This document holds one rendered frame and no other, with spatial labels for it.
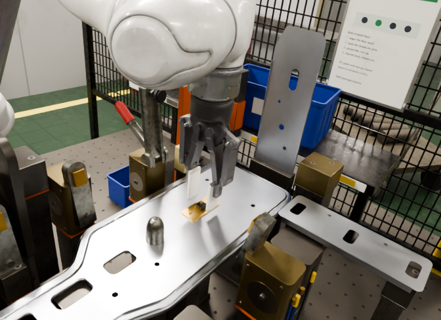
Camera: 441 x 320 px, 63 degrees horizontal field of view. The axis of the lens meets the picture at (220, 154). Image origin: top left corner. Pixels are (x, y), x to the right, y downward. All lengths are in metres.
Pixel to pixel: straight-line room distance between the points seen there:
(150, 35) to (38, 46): 3.59
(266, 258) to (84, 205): 0.35
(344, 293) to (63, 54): 3.54
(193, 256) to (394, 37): 0.73
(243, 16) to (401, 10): 0.58
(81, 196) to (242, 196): 0.33
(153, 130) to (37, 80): 3.30
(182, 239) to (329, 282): 0.54
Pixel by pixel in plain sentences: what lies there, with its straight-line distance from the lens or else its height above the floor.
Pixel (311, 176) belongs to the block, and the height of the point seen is 1.04.
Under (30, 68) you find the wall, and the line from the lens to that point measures 3.97.
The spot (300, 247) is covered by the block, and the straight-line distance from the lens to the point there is 0.75.
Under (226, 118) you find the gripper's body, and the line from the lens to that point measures 0.62.
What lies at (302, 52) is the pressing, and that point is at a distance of 0.82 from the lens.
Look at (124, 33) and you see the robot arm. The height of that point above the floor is 1.39.
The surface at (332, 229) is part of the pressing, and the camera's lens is 0.78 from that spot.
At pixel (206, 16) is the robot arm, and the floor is 1.40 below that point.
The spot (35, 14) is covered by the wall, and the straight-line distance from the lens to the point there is 3.89.
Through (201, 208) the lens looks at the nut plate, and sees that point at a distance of 0.74.
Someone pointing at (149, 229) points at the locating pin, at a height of 1.03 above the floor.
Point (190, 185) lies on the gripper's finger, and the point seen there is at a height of 1.05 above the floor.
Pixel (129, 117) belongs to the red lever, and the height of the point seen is 1.13.
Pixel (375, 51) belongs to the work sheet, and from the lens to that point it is 1.06.
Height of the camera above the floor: 1.47
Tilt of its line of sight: 30 degrees down
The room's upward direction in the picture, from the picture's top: 7 degrees clockwise
